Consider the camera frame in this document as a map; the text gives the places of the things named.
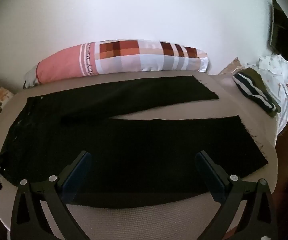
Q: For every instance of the green striped folded garment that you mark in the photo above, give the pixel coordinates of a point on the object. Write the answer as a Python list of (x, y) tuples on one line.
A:
[(256, 90)]

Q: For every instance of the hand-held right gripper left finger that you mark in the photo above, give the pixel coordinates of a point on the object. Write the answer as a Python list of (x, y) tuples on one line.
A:
[(75, 177)]

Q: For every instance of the pink checkered bolster pillow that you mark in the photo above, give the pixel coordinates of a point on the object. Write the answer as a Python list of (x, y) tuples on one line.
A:
[(124, 57)]

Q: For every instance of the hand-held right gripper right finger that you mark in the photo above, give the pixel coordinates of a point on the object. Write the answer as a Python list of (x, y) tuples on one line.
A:
[(212, 177)]

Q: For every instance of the white patterned cloth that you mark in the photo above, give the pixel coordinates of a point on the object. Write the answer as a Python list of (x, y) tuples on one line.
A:
[(282, 80)]

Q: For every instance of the beige bed mat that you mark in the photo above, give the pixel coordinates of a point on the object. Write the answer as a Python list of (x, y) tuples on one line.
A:
[(139, 220)]

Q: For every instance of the black pants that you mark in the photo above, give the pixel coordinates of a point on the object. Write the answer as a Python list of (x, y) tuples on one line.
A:
[(134, 142)]

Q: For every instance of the dark framed wall panel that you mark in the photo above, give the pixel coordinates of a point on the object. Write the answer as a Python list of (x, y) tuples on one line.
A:
[(282, 30)]

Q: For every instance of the brown wooden board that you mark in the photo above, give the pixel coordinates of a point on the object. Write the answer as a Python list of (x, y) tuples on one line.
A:
[(231, 67)]

